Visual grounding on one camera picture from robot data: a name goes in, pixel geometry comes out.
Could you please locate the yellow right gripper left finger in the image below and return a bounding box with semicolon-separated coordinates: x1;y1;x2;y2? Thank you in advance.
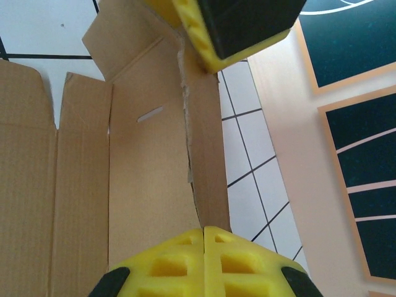
88;228;205;297

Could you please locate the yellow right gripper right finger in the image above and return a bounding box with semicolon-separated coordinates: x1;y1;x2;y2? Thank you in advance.
204;225;323;297

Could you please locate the brown cardboard box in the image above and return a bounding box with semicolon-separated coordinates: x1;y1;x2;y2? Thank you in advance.
0;0;233;297

